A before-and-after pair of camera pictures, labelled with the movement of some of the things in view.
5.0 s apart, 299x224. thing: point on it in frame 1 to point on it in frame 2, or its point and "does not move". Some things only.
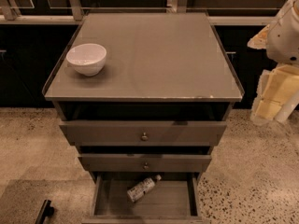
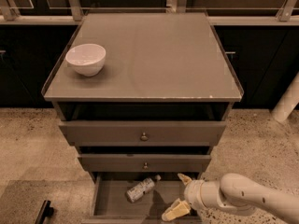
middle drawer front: [145, 162] does not move
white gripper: [284, 42] to [192, 194]
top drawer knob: [144, 137] does not move
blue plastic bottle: [142, 188] does not move
